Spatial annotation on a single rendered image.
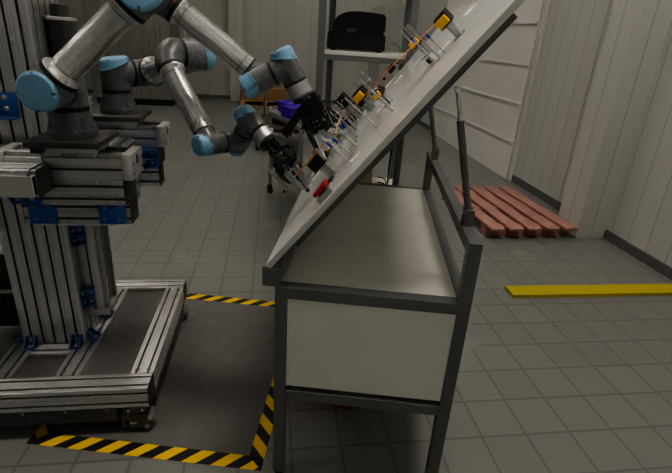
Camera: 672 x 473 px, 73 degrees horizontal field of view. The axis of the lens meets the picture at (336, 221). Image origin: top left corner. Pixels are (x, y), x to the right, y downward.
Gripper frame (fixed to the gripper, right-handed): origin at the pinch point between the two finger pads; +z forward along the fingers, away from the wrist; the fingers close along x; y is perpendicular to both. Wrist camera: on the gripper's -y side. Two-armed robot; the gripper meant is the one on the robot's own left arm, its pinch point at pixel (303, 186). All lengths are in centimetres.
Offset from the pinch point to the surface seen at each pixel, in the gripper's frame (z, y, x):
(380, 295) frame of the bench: 44.5, 12.4, -7.3
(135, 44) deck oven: -587, -660, 122
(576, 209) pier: 115, -200, 239
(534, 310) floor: 123, -121, 100
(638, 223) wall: 149, -168, 248
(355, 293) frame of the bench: 39.1, 11.2, -12.6
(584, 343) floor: 147, -95, 96
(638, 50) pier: 42, -111, 308
